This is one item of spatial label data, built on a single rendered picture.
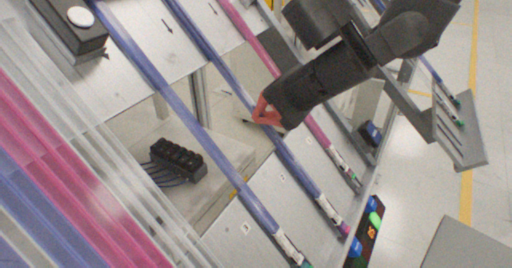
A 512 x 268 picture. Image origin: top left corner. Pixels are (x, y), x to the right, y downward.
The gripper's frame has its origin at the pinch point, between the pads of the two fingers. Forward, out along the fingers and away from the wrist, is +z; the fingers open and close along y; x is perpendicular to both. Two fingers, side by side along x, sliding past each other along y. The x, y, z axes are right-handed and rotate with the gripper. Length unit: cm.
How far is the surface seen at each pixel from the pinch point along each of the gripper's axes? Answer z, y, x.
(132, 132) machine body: 56, -7, -15
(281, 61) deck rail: 3.7, -18.9, -4.8
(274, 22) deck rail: -0.1, -19.2, -11.9
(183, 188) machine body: 35.2, 1.8, 5.9
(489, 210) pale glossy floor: 16, -101, 113
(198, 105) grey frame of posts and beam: 39.5, -20.5, -9.1
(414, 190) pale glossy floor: 39, -95, 90
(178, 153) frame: 35.0, -2.9, -1.8
